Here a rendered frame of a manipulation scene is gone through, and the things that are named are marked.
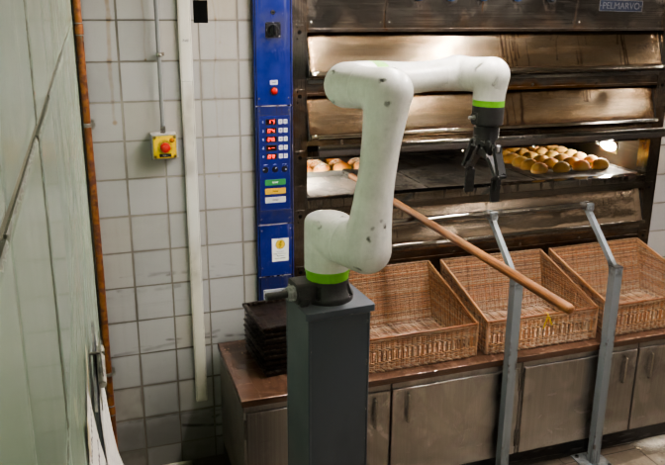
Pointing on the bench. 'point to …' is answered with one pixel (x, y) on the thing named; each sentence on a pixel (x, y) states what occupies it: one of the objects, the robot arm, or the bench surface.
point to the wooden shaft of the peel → (485, 257)
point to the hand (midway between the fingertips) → (481, 192)
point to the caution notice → (280, 249)
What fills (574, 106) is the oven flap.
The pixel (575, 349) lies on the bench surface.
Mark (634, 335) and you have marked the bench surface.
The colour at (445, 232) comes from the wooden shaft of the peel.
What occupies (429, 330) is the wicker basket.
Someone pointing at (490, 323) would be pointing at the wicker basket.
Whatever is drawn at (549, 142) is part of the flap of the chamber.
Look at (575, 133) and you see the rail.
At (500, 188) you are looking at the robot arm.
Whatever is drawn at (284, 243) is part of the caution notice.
